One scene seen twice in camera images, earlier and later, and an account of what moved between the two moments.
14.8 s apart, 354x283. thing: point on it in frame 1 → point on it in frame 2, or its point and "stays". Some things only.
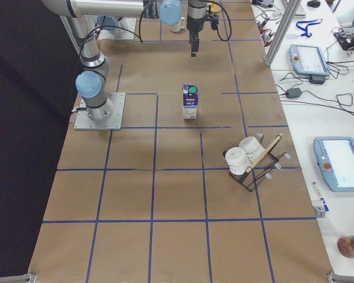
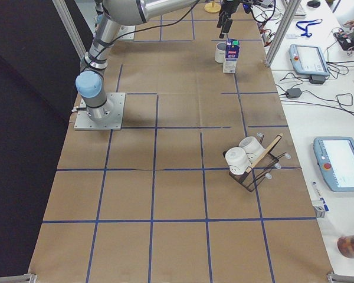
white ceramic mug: x=176 y=27 → x=220 y=52
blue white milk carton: x=190 y=95 → x=232 y=53
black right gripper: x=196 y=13 → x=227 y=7
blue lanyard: x=304 y=25 stays
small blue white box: x=320 y=207 stays
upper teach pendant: x=308 y=61 stays
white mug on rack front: x=237 y=158 stays
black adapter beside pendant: x=317 y=79 stays
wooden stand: x=214 y=7 stays
